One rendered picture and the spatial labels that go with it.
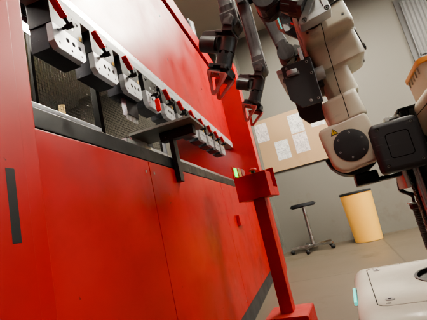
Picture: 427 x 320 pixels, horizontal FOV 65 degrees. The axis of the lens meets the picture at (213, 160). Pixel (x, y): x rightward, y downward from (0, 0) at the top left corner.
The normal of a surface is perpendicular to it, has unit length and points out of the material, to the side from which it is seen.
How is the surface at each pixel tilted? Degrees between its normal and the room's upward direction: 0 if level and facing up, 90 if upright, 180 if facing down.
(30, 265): 90
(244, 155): 90
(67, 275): 90
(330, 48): 90
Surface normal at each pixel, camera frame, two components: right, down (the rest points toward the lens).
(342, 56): -0.36, -0.11
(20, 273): 0.94, -0.26
